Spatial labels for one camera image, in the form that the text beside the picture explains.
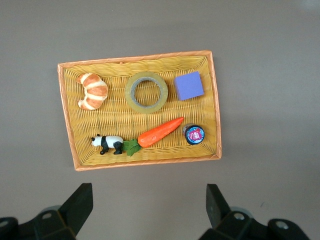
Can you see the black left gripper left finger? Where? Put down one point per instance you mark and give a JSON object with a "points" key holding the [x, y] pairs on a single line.
{"points": [[72, 215]]}

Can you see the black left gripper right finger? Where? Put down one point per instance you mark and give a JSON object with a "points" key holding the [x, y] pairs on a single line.
{"points": [[220, 215]]}

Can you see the clear yellowish tape roll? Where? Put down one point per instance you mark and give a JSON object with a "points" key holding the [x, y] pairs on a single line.
{"points": [[128, 96]]}

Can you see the yellow wicker basket orange rim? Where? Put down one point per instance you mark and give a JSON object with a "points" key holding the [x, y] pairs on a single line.
{"points": [[112, 120]]}

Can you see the toy panda figurine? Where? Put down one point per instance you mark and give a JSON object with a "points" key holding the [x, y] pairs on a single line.
{"points": [[110, 142]]}

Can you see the small jar blue lid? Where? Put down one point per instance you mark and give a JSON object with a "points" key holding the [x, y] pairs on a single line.
{"points": [[195, 136]]}

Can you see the orange toy carrot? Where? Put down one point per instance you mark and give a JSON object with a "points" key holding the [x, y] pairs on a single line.
{"points": [[157, 133]]}

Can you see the toy croissant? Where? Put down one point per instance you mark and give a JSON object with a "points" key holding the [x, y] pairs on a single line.
{"points": [[96, 87]]}

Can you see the purple foam cube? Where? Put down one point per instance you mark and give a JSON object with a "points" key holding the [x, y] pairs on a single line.
{"points": [[188, 86]]}

